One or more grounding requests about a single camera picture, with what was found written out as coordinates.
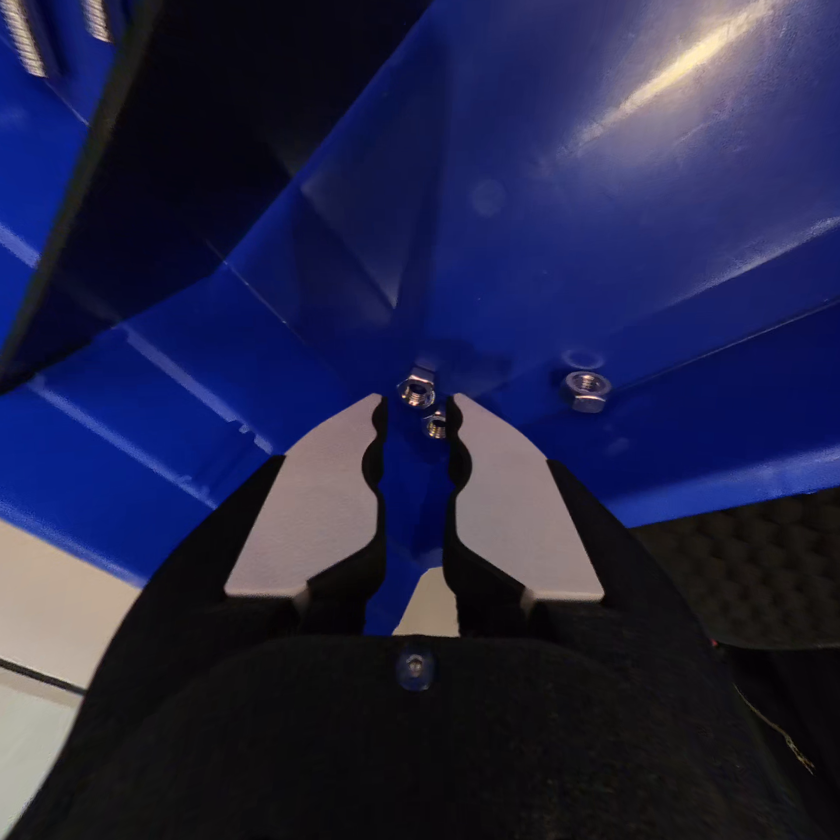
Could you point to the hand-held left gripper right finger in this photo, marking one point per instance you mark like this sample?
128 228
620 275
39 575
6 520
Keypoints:
525 518

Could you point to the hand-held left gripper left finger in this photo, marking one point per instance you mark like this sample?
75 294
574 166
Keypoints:
315 512

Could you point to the blue plastic bin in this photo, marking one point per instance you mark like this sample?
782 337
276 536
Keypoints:
558 197

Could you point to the black bin divider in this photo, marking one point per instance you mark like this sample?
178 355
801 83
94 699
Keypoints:
197 131

